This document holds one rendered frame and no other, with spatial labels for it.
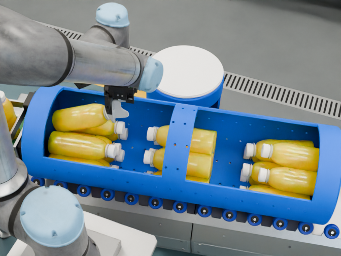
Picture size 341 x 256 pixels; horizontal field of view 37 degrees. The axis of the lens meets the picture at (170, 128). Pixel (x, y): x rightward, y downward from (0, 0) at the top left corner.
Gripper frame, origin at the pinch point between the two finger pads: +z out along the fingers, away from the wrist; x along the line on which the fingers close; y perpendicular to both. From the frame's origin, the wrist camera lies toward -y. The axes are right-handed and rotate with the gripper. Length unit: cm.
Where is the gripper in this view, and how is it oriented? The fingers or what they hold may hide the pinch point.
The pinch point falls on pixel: (113, 113)
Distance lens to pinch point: 145.2
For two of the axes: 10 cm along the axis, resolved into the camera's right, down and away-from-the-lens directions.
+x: 1.8, -7.3, 6.6
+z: -0.2, 6.6, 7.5
